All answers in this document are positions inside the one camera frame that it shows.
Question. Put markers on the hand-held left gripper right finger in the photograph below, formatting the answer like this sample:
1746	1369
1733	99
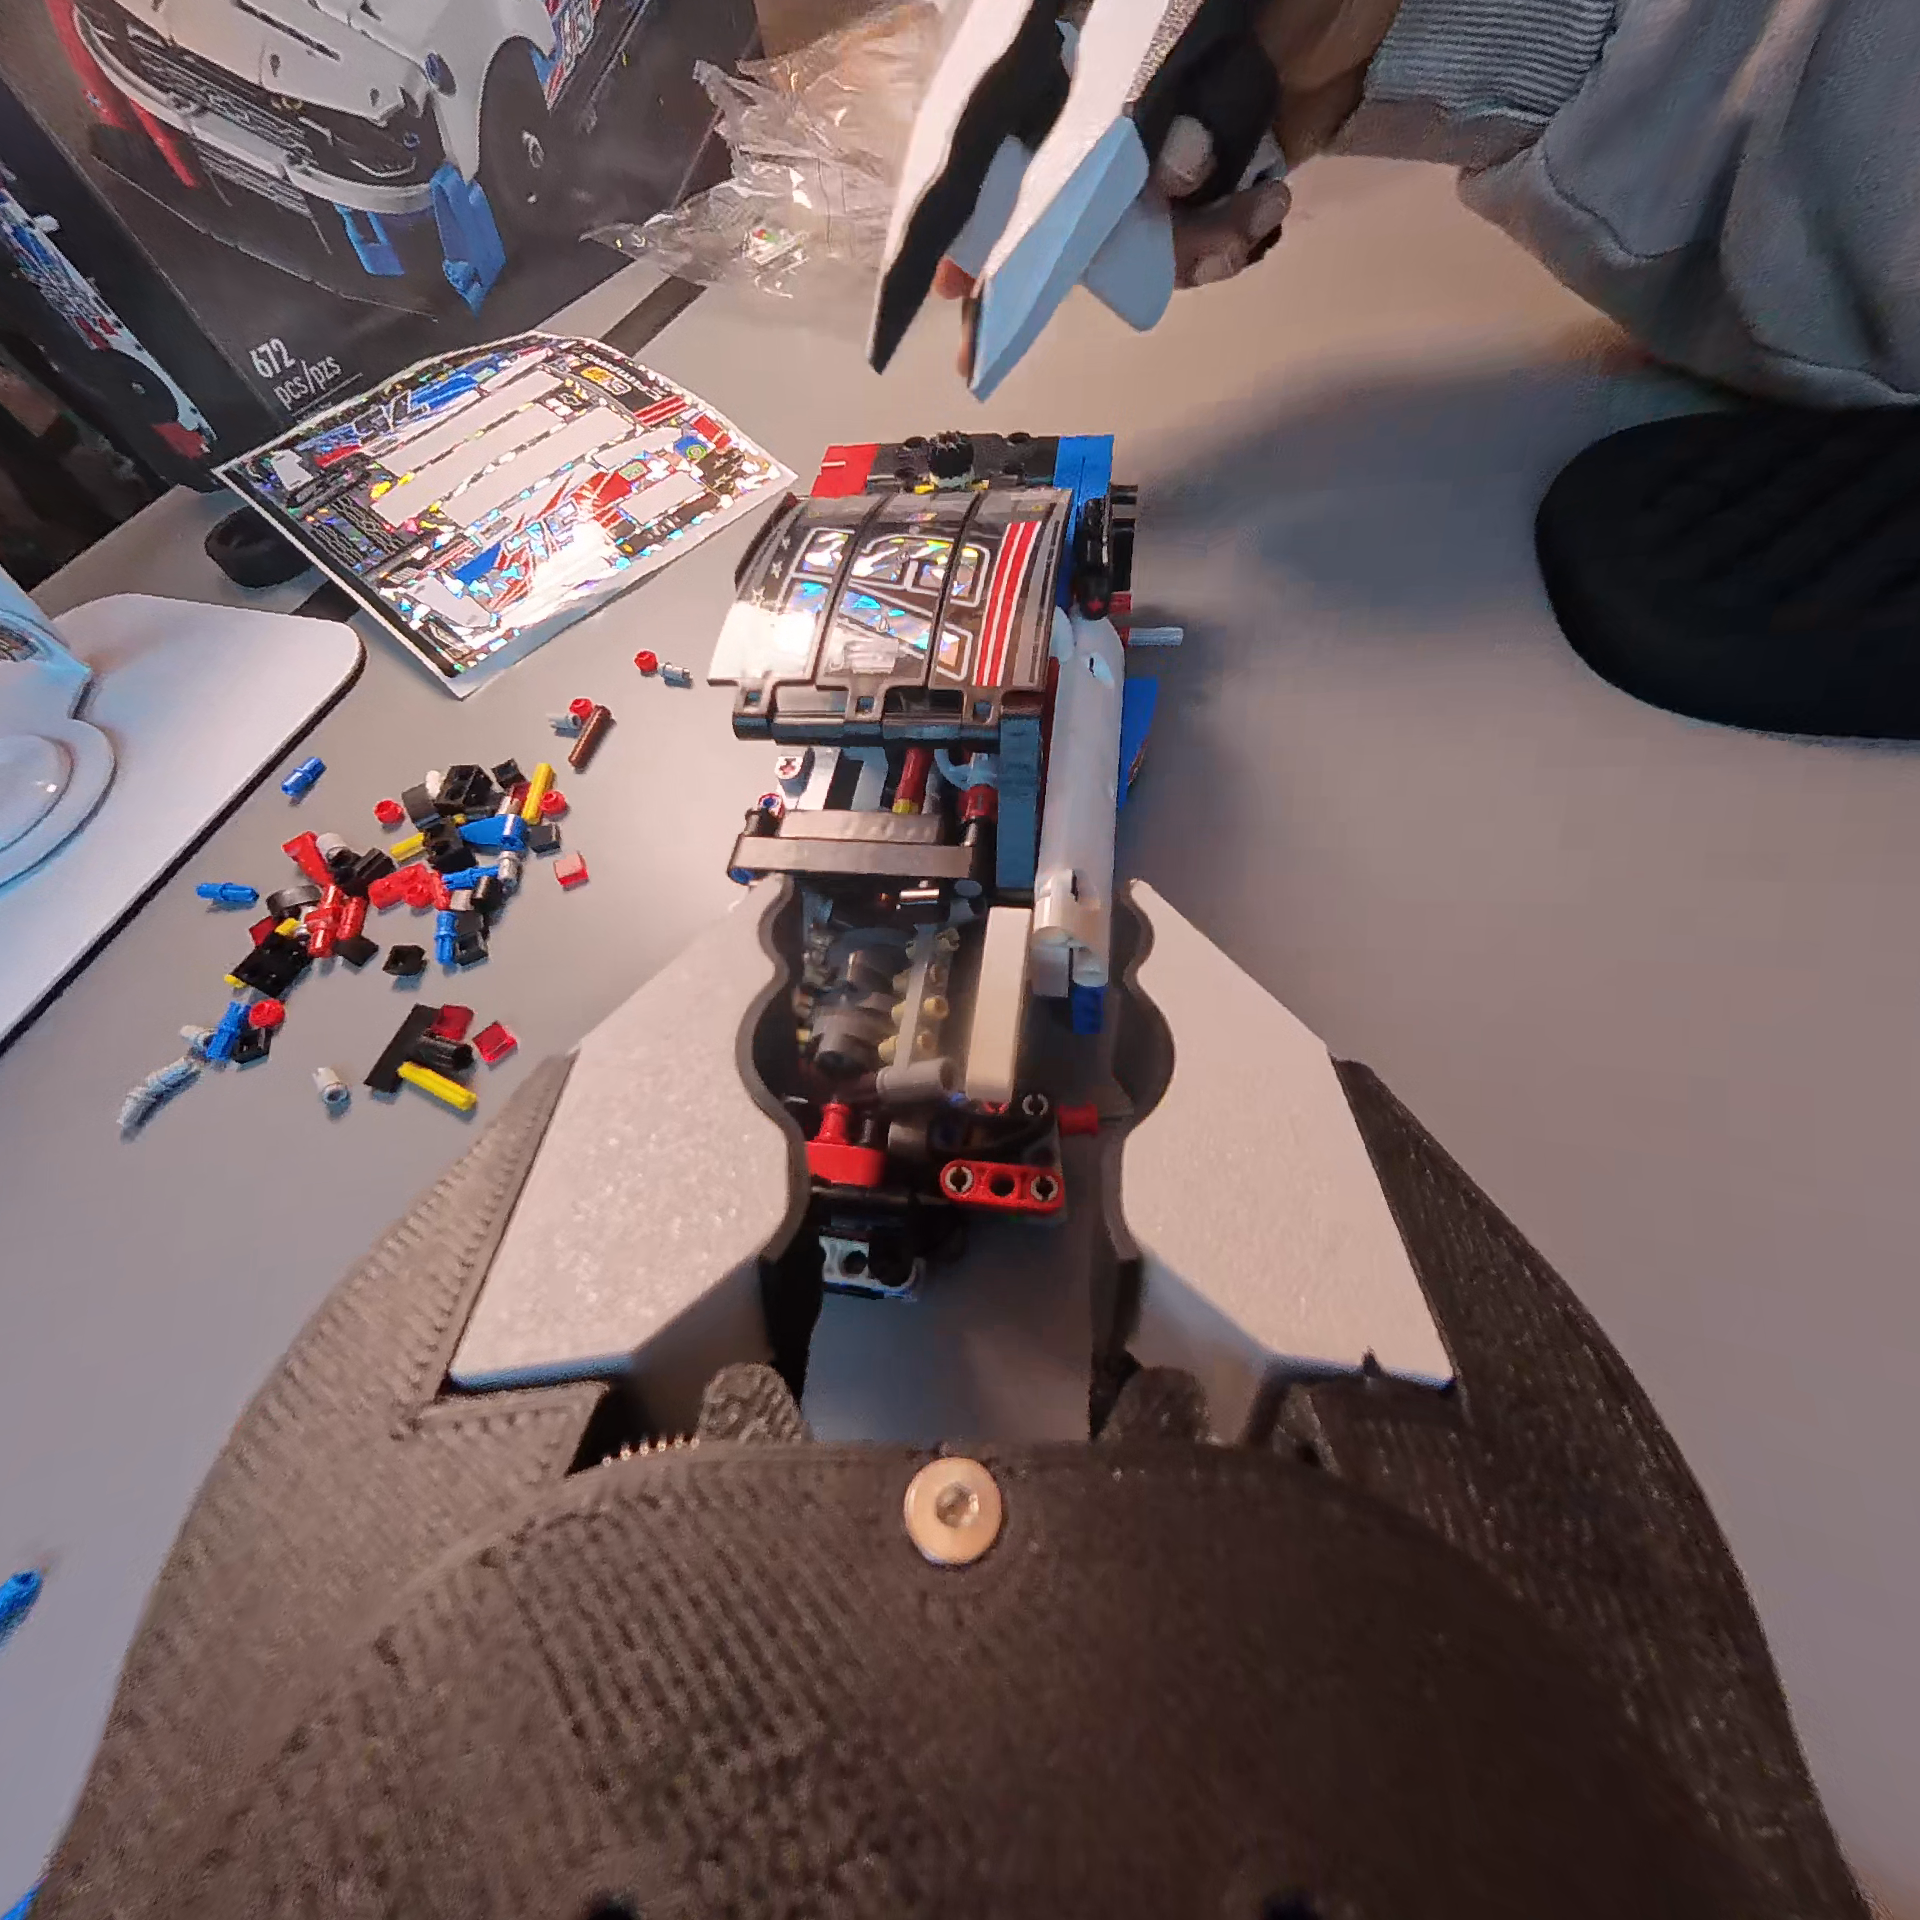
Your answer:
1275	1200

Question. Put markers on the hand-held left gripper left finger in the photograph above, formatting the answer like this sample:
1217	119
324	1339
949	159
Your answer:
614	1200

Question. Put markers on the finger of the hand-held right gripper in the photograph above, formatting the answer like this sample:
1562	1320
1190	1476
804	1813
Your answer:
1078	194
960	136

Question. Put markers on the lego car model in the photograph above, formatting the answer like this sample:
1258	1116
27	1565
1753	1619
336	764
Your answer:
900	599

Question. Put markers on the person's right forearm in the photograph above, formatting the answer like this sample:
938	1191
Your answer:
1650	194

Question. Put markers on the pile of small lego pieces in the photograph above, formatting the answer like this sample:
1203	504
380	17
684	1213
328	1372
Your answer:
339	907

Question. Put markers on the dark lego set box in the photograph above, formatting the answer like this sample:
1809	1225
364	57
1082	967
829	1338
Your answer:
299	149

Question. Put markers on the person's right hand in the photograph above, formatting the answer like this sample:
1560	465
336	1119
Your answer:
1328	76

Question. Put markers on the crumpled clear plastic bags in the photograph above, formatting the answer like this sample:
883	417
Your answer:
780	164

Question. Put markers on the holographic sticker sheet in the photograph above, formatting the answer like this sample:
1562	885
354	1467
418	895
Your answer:
493	495

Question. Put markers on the white book stand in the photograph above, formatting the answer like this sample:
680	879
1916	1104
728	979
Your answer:
195	721

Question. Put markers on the pile of blue black pins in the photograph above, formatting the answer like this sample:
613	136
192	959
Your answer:
19	1604

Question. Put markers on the black rubber tire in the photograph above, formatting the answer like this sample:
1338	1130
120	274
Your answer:
262	552

